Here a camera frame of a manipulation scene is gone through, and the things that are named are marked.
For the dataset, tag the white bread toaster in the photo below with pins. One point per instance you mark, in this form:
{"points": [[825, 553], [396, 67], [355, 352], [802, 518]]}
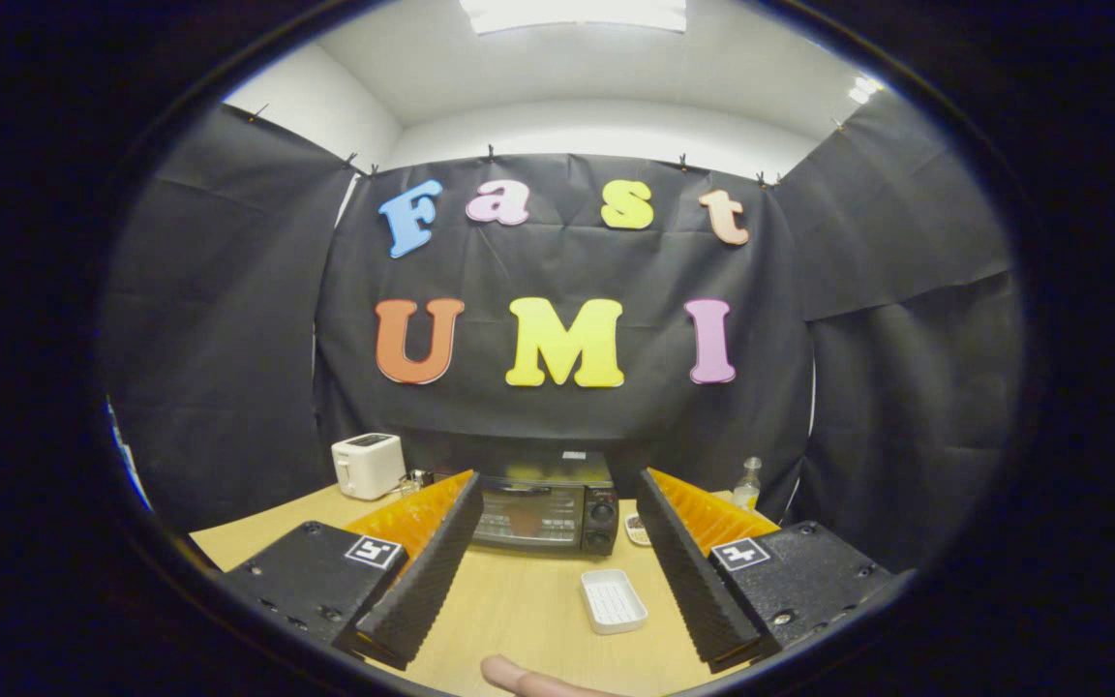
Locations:
{"points": [[369, 469]]}

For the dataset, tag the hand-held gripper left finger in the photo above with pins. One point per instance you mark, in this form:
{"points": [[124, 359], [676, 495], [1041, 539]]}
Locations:
{"points": [[432, 581]]}

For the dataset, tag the black toaster oven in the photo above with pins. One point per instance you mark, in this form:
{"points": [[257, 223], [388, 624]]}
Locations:
{"points": [[543, 484]]}

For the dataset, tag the white rectangular tray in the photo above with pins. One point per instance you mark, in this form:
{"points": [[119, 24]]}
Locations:
{"points": [[614, 600]]}

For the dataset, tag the large ceiling light panel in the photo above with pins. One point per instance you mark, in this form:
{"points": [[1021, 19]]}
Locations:
{"points": [[567, 12]]}

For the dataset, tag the white divided plate with beans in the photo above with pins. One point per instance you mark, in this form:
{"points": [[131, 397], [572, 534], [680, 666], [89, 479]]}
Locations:
{"points": [[635, 528]]}

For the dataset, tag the small clear glass container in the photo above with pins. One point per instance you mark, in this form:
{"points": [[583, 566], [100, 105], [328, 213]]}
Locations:
{"points": [[414, 482]]}

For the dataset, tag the small ceiling light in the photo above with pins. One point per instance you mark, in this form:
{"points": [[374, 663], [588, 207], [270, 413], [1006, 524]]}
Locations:
{"points": [[864, 89]]}

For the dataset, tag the clear glass bottle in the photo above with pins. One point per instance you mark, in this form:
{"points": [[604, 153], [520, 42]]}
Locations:
{"points": [[747, 494]]}

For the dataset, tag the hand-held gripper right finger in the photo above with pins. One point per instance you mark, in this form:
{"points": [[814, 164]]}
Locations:
{"points": [[688, 571]]}

